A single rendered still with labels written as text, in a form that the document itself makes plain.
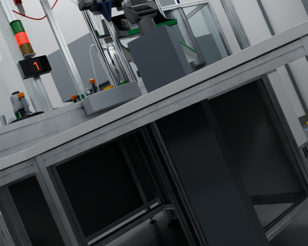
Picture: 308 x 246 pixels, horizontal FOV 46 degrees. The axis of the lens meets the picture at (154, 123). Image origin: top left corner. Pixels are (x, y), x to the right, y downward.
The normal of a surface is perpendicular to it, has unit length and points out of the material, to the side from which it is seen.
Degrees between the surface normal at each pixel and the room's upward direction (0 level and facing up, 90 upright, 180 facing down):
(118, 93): 90
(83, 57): 90
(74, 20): 90
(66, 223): 90
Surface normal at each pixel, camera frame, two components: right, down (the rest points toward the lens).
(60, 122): 0.51, -0.22
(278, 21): -0.29, 0.11
